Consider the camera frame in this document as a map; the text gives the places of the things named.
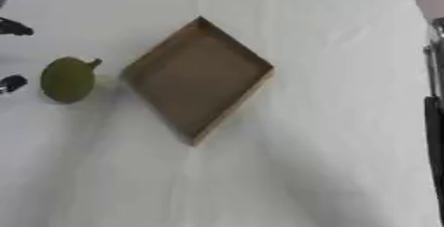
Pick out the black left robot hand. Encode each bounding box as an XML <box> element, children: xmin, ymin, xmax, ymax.
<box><xmin>0</xmin><ymin>16</ymin><xmax>35</xmax><ymax>95</ymax></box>

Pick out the tan cardboard box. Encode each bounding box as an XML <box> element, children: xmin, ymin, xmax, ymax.
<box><xmin>119</xmin><ymin>15</ymin><xmax>277</xmax><ymax>148</ymax></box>

